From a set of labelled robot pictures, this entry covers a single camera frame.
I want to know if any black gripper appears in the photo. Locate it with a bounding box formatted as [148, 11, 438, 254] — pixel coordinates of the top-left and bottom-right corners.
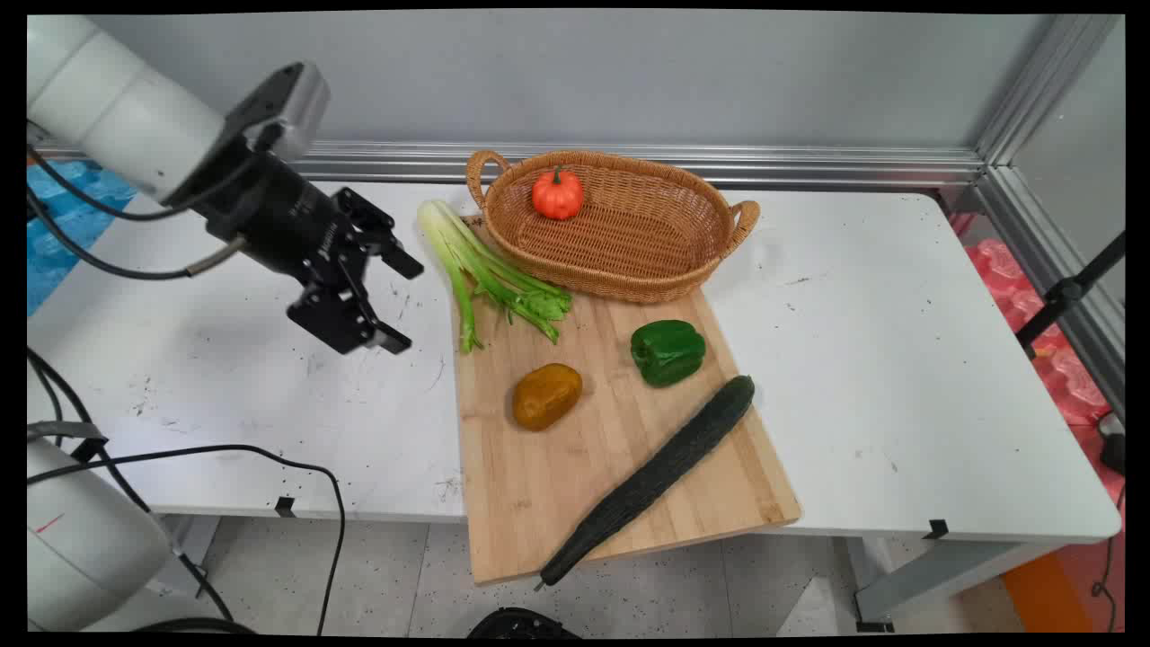
[169, 144, 426, 357]

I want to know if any brown potato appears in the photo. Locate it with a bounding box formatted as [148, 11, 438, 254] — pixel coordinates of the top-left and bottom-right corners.
[512, 363, 584, 432]

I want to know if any green celery bunch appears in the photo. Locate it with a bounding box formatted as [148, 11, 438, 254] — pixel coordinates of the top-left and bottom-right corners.
[417, 199, 574, 354]

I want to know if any small orange pumpkin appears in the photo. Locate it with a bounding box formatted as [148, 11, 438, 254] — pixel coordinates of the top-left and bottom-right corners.
[532, 165, 585, 222]

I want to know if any woven wicker basket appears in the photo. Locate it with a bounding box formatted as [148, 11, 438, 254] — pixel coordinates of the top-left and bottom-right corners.
[465, 148, 762, 305]

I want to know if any wooden cutting board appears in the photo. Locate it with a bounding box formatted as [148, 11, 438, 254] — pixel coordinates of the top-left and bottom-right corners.
[450, 214, 802, 587]

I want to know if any blue foam mat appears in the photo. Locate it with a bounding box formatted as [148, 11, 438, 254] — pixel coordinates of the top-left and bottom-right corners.
[27, 158, 137, 317]

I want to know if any green bell pepper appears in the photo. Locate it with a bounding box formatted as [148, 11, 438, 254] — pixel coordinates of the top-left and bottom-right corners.
[630, 319, 707, 389]

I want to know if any grey table leg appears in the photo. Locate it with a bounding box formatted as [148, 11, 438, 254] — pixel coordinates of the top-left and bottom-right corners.
[144, 514, 222, 596]
[852, 536, 1072, 634]

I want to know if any long dark green cucumber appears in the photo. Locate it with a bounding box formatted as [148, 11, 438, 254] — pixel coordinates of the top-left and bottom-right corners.
[535, 375, 756, 591]

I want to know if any black round object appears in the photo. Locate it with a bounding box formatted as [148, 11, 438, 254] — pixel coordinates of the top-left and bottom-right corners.
[466, 607, 581, 639]

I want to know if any black tripod stand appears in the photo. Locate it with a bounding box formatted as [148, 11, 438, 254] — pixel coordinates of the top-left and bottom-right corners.
[1014, 231, 1126, 359]

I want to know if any pink foam mat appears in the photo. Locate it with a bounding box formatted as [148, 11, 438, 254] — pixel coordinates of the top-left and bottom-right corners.
[951, 211, 1126, 522]

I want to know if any orange floor panel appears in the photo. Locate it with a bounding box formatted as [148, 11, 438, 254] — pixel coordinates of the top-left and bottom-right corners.
[1000, 546, 1102, 635]

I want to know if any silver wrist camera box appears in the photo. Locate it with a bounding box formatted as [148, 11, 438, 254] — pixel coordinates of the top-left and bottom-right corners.
[223, 60, 332, 164]

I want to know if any thin black power cable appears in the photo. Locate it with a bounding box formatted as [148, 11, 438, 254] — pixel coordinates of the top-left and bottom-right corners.
[27, 444, 348, 635]

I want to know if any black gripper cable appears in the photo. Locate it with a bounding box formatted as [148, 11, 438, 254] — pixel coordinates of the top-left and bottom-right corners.
[27, 121, 261, 223]

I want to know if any aluminium frame rail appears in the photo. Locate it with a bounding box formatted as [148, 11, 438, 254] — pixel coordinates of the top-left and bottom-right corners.
[974, 164, 1126, 419]
[32, 137, 989, 190]

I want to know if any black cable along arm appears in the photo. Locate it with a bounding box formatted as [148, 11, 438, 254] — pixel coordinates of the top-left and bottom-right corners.
[27, 349, 236, 630]

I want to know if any grey velcro strap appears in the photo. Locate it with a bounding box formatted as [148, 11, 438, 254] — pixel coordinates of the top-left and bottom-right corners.
[27, 420, 110, 465]

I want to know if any aluminium frame post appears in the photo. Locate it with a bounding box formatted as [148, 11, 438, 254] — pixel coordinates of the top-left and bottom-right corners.
[974, 13, 1124, 170]

